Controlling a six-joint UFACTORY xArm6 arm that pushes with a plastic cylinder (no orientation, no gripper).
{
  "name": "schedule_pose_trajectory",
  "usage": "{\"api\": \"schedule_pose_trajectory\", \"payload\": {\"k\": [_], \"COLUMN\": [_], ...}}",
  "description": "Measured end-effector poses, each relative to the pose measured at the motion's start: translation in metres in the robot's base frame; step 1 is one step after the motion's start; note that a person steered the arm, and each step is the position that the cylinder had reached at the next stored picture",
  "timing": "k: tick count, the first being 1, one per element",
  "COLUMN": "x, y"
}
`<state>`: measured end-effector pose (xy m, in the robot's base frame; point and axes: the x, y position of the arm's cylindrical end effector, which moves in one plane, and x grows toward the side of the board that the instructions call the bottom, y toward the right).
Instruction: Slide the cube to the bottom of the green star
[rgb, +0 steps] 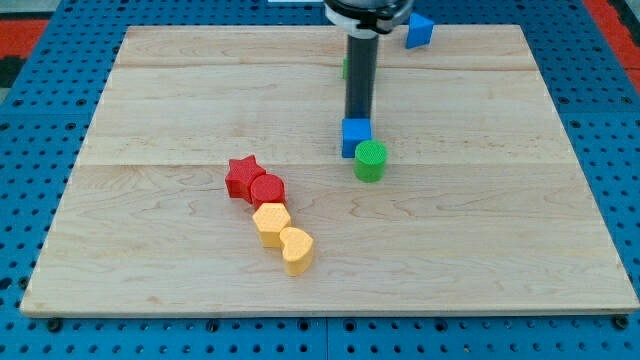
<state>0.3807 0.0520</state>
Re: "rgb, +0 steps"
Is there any red cylinder block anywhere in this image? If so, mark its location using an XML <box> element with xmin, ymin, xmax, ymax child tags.
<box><xmin>250</xmin><ymin>174</ymin><xmax>286</xmax><ymax>210</ymax></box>

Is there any blue cube block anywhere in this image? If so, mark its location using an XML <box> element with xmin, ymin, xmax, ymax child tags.
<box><xmin>341</xmin><ymin>118</ymin><xmax>372</xmax><ymax>158</ymax></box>

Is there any blue triangular prism block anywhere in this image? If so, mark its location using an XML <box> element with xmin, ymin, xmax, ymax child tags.
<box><xmin>405</xmin><ymin>12</ymin><xmax>435</xmax><ymax>49</ymax></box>

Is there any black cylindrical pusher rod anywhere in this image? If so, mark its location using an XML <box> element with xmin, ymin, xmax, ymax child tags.
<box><xmin>345</xmin><ymin>35</ymin><xmax>379</xmax><ymax>118</ymax></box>

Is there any wooden board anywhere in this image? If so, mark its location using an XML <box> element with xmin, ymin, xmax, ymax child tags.
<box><xmin>21</xmin><ymin>25</ymin><xmax>639</xmax><ymax>318</ymax></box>

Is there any yellow heart block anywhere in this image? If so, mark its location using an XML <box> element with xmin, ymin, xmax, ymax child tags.
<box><xmin>279</xmin><ymin>227</ymin><xmax>314</xmax><ymax>276</ymax></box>

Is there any yellow hexagon block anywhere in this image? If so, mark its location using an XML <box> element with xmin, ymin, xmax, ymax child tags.
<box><xmin>252</xmin><ymin>203</ymin><xmax>291</xmax><ymax>248</ymax></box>

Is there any red star block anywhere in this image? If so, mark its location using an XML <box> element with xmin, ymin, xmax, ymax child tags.
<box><xmin>225</xmin><ymin>155</ymin><xmax>266</xmax><ymax>204</ymax></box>

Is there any green cylinder block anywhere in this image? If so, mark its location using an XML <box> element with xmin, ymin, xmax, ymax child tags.
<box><xmin>354</xmin><ymin>140</ymin><xmax>388</xmax><ymax>183</ymax></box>

